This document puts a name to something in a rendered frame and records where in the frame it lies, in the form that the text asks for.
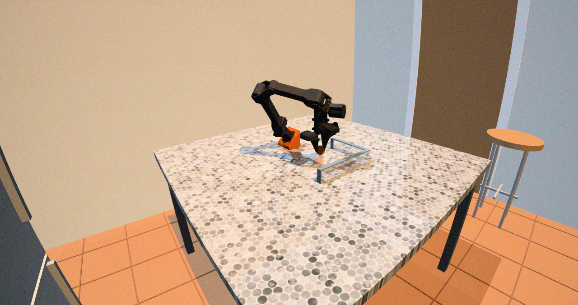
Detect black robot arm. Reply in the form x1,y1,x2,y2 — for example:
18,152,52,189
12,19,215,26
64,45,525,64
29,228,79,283
251,80,346,142

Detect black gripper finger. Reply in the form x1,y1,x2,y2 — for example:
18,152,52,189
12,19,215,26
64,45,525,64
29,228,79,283
311,138,320,152
321,134,330,149

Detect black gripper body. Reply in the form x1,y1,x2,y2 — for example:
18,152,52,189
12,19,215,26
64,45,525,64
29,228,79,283
300,117,329,141

